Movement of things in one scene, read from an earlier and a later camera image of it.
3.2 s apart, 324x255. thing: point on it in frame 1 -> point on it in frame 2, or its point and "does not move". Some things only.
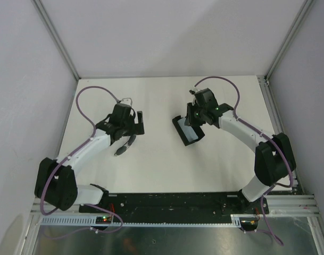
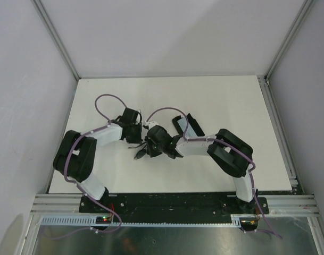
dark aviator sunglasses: [122, 149] -> [141, 152]
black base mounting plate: [179, 203] does not move
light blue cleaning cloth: [189, 133] does not move
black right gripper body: [200, 118] -> [155, 149]
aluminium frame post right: [306, 7] does not move
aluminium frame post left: [41, 9] does not move
